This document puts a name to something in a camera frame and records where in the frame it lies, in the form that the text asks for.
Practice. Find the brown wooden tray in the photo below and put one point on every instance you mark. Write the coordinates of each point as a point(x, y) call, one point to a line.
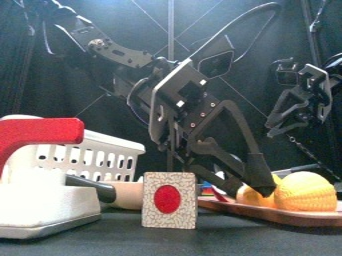
point(267, 215)

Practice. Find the white plastic slotted basket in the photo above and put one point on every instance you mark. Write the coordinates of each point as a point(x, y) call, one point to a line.
point(107, 156)

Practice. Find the beige wooden bowl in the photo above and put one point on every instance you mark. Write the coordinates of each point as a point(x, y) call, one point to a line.
point(128, 195)

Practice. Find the red white toy apple slice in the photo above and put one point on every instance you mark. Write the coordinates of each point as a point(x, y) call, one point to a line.
point(219, 195)

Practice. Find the patterned block red circle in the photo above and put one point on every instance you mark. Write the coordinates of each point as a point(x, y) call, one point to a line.
point(168, 200)

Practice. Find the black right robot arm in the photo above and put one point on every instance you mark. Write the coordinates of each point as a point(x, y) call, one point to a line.
point(331, 106)

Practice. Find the vertical metal frame pole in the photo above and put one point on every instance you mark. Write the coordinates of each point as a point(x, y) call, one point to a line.
point(170, 30)

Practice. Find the large yellow toy corn piece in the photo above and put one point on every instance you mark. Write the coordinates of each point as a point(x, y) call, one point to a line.
point(307, 193)

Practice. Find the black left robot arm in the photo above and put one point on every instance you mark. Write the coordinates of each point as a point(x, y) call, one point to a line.
point(107, 46)

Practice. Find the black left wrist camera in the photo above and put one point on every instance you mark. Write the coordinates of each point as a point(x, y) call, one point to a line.
point(215, 61)

